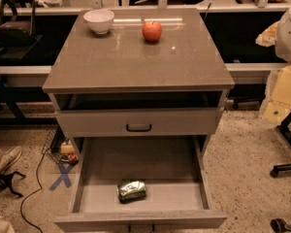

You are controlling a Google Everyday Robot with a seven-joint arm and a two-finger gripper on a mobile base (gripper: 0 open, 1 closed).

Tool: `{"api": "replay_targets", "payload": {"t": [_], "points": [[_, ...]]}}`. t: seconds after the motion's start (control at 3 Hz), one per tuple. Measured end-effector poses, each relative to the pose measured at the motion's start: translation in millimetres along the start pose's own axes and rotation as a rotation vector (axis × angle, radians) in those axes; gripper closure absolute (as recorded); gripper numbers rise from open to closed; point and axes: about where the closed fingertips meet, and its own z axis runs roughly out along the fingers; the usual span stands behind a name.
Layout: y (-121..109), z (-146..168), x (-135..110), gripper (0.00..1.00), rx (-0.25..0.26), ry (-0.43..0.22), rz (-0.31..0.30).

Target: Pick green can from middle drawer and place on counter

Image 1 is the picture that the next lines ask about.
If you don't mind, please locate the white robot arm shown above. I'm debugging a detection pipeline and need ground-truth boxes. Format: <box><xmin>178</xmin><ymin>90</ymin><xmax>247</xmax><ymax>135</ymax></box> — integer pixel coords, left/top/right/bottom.
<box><xmin>275</xmin><ymin>7</ymin><xmax>291</xmax><ymax>62</ymax></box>

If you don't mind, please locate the closed grey top drawer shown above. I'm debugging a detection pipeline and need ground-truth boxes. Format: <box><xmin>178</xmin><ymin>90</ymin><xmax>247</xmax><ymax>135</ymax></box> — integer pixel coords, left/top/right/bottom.
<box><xmin>55</xmin><ymin>109</ymin><xmax>223</xmax><ymax>138</ymax></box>

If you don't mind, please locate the grey drawer cabinet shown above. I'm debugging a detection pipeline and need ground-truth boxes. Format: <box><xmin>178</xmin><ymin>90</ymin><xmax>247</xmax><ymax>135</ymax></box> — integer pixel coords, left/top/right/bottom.
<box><xmin>42</xmin><ymin>7</ymin><xmax>236</xmax><ymax>233</ymax></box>

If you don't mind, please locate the open grey middle drawer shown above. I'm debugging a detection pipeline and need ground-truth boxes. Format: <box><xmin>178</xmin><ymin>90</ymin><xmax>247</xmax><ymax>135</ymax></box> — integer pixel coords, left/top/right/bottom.
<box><xmin>55</xmin><ymin>136</ymin><xmax>226</xmax><ymax>233</ymax></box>

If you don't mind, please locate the red apple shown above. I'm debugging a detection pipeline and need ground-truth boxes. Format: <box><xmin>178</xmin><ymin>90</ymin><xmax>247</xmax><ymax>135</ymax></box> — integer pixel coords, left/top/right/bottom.
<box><xmin>142</xmin><ymin>21</ymin><xmax>162</xmax><ymax>43</ymax></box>

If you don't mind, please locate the white ceramic bowl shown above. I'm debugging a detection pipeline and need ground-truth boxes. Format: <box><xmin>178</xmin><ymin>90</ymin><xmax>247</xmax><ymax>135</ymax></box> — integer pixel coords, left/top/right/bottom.
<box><xmin>83</xmin><ymin>9</ymin><xmax>114</xmax><ymax>34</ymax></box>

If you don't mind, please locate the blue tape cross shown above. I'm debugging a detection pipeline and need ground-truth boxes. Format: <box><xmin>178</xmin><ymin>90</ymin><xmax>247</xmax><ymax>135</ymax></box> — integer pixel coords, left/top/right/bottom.
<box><xmin>49</xmin><ymin>163</ymin><xmax>74</xmax><ymax>190</ymax></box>

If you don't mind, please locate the black chair base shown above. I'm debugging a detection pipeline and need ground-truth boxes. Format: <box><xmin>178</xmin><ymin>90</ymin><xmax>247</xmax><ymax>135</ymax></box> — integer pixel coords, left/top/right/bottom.
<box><xmin>270</xmin><ymin>112</ymin><xmax>291</xmax><ymax>178</ymax></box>

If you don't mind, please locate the person's shoe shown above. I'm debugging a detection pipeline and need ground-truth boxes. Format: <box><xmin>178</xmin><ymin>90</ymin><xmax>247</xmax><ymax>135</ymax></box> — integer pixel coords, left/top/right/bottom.
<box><xmin>0</xmin><ymin>146</ymin><xmax>22</xmax><ymax>173</ymax></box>

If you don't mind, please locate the black office chair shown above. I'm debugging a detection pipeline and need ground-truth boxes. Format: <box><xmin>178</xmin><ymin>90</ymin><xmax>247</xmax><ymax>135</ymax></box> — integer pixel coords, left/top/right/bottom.
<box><xmin>0</xmin><ymin>0</ymin><xmax>40</xmax><ymax>61</ymax></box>

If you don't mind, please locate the wire basket with items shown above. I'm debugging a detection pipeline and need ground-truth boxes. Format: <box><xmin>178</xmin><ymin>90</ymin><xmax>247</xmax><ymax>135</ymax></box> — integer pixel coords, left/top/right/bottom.
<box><xmin>42</xmin><ymin>127</ymin><xmax>79</xmax><ymax>165</ymax></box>

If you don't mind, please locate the black floor cable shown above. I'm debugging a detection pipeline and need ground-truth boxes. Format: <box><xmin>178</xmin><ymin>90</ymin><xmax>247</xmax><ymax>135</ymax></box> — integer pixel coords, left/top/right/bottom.
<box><xmin>19</xmin><ymin>146</ymin><xmax>52</xmax><ymax>233</ymax></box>

